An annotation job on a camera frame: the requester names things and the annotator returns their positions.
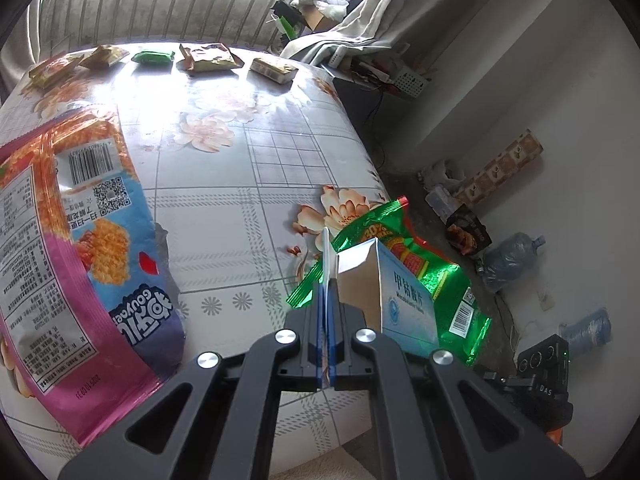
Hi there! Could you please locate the floral tablecloth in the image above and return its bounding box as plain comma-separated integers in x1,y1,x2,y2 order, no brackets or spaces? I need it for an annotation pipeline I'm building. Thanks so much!
0,42,396,471

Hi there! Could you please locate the black cable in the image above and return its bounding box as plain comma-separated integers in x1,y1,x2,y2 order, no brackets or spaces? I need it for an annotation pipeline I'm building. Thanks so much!
367,87,388,171

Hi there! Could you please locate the large brown snack packet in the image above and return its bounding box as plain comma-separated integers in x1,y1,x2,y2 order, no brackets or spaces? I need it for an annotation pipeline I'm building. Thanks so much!
174,42,245,77

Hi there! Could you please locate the blue water bottle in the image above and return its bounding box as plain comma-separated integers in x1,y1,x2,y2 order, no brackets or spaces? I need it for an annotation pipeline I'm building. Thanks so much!
559,307,613,356

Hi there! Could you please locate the dark grey cabinet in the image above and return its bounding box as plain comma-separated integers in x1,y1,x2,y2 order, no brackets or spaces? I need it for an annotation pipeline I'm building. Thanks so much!
332,75,401,131

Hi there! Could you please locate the pink snack bag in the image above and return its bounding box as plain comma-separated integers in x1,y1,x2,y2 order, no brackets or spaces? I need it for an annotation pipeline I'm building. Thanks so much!
0,105,187,421

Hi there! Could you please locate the pale yellow cracker pack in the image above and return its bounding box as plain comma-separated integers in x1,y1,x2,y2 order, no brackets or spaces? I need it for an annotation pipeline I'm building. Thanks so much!
249,56,298,85

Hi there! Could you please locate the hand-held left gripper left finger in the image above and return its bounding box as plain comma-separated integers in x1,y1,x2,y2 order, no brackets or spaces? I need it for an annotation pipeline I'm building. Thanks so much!
59,305,331,480

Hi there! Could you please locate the white perforated basket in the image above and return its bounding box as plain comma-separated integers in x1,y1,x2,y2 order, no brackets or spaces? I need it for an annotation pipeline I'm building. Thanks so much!
395,67,432,98

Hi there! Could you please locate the dark snack box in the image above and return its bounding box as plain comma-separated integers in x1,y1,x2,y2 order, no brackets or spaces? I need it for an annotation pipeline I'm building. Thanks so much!
445,204,493,257

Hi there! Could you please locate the metal window railing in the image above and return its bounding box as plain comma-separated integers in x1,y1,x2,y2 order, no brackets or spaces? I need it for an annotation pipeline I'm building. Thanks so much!
27,0,351,56

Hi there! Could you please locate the patterned brown long box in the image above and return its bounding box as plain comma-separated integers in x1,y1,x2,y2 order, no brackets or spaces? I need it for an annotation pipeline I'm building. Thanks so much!
452,130,545,206

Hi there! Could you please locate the cardboard box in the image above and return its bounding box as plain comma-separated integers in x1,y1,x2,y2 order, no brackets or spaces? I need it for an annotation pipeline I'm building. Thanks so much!
300,2,346,33

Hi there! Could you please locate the yellow red snack packet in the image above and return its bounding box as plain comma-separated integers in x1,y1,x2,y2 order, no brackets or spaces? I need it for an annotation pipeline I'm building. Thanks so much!
27,52,88,91

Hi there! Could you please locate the clear plastic box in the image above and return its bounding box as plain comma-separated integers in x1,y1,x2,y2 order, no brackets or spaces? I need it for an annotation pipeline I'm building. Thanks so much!
425,184,463,221

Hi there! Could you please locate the pale draped curtain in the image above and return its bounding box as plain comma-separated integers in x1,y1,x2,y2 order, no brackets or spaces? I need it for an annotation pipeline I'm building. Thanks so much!
280,0,481,68

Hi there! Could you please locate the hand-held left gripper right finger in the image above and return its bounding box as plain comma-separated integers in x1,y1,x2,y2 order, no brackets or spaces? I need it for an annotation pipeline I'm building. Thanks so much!
330,305,586,480

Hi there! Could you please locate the white blue medicine box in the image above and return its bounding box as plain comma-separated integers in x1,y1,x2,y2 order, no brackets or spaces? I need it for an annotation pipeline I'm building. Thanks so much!
320,227,441,356

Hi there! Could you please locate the green snack bag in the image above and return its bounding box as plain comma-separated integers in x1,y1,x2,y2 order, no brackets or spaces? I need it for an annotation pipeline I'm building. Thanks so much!
286,196,493,368

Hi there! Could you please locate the large blue water jug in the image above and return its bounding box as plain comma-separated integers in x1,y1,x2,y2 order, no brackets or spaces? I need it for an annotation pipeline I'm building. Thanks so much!
477,232,547,295

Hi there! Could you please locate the small brown snack packet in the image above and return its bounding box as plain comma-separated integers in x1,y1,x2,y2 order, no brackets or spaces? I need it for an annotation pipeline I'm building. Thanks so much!
80,45,131,70

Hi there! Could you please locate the small green snack packet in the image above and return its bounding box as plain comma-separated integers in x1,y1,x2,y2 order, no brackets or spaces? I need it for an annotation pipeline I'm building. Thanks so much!
131,49,177,66

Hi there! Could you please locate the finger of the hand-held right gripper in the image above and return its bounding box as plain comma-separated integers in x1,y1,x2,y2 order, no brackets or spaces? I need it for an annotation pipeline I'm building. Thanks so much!
481,369,523,402

